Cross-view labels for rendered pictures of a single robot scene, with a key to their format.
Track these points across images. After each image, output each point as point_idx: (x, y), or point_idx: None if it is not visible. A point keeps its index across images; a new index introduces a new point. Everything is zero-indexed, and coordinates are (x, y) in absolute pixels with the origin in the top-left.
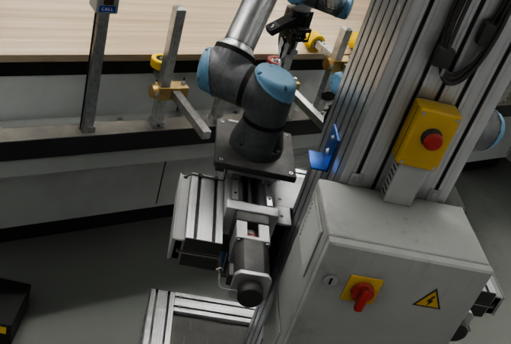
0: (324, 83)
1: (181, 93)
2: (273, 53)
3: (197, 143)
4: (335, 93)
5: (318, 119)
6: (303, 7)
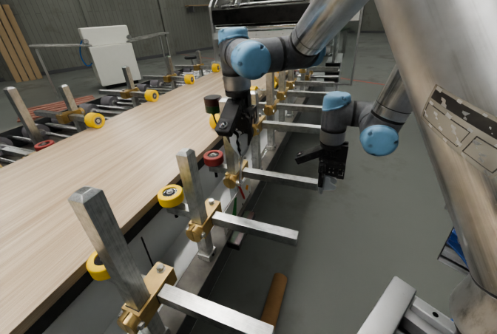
0: (254, 146)
1: (171, 287)
2: (202, 151)
3: (209, 294)
4: (384, 154)
5: (302, 182)
6: (245, 83)
